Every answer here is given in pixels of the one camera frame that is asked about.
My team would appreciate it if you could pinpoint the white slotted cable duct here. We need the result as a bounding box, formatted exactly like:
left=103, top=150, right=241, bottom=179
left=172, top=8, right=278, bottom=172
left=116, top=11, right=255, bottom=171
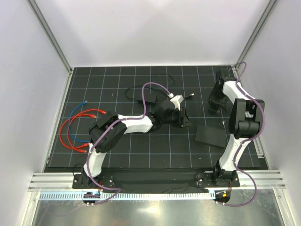
left=39, top=191, right=215, bottom=201

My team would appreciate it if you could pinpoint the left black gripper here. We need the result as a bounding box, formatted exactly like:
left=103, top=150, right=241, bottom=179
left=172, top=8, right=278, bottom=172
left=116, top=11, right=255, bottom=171
left=161, top=107, right=192, bottom=128

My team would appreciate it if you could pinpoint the aluminium frame post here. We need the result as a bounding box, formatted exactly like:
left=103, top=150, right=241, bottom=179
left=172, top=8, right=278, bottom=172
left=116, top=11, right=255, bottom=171
left=235, top=0, right=278, bottom=68
left=27, top=0, right=72, bottom=73

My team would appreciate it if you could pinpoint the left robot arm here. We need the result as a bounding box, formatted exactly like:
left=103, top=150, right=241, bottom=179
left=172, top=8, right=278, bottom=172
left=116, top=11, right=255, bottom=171
left=82, top=100, right=191, bottom=188

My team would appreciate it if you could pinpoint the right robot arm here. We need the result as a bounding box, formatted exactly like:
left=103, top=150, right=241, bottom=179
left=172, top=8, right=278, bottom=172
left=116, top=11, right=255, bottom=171
left=208, top=69, right=265, bottom=186

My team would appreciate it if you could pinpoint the blue ethernet cable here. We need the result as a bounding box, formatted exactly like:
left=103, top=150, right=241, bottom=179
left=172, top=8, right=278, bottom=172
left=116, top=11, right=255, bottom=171
left=67, top=100, right=91, bottom=144

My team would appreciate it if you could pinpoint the aluminium front rail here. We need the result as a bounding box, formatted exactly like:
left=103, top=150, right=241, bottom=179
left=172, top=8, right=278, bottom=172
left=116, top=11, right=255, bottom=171
left=28, top=170, right=285, bottom=192

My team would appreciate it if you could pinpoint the black grid mat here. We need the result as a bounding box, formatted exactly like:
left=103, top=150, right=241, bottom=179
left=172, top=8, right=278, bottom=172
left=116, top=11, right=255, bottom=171
left=45, top=66, right=232, bottom=172

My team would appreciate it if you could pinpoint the black power cord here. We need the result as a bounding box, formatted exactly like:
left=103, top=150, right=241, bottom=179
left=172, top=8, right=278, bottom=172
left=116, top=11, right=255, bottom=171
left=124, top=73, right=196, bottom=104

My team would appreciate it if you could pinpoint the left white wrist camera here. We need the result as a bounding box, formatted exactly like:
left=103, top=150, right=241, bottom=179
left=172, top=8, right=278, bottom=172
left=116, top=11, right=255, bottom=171
left=168, top=93, right=184, bottom=110

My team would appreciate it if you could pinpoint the left aluminium frame post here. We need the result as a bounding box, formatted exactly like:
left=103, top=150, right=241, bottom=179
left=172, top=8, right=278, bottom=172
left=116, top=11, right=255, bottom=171
left=27, top=0, right=72, bottom=73

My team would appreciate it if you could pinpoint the right aluminium frame post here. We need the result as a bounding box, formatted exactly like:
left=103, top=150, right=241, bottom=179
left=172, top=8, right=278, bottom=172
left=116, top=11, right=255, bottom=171
left=235, top=0, right=278, bottom=68

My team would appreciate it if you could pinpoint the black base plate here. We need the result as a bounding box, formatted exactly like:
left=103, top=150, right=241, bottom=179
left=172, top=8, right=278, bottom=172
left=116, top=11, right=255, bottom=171
left=72, top=168, right=240, bottom=193

